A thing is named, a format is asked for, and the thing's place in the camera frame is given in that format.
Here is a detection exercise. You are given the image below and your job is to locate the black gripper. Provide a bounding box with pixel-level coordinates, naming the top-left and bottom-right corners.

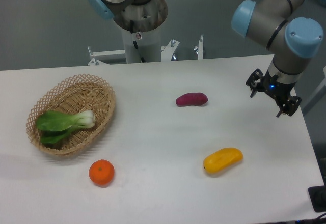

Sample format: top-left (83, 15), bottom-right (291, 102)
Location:
top-left (246, 68), bottom-right (302, 118)

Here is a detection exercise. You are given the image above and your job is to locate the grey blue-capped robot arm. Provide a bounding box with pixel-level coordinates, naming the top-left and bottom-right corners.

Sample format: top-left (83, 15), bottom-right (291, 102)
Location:
top-left (88, 0), bottom-right (323, 116)

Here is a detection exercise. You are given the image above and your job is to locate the woven wicker basket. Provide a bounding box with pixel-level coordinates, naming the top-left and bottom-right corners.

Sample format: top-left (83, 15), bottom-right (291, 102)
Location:
top-left (26, 74), bottom-right (116, 156)

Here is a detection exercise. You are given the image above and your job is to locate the purple sweet potato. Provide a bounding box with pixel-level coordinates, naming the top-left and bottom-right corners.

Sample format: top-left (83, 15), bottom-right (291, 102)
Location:
top-left (175, 92), bottom-right (208, 107)

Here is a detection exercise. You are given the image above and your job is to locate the yellow mango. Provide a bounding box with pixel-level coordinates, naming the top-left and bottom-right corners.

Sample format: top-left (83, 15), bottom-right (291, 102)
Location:
top-left (203, 148), bottom-right (243, 174)

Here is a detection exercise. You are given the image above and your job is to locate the black box at table edge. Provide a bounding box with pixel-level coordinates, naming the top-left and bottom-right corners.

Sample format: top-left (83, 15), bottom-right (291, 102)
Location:
top-left (308, 185), bottom-right (325, 213)

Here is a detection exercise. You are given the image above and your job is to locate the orange tangerine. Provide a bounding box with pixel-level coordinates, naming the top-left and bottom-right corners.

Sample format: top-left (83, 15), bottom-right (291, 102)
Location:
top-left (89, 159), bottom-right (115, 186)

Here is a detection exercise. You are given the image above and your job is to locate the green bok choy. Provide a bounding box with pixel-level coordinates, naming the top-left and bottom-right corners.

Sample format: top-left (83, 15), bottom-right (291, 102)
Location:
top-left (36, 110), bottom-right (96, 145)

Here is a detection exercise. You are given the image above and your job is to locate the white metal base frame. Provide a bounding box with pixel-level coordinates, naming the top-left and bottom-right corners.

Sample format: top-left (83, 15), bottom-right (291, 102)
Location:
top-left (88, 34), bottom-right (205, 66)

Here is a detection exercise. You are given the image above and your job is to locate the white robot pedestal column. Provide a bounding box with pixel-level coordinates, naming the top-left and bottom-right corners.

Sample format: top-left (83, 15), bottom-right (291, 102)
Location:
top-left (112, 0), bottom-right (169, 64)

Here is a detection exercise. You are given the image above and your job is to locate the black cable on pedestal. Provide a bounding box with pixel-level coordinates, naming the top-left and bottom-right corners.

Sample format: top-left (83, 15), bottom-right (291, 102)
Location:
top-left (129, 20), bottom-right (148, 63)

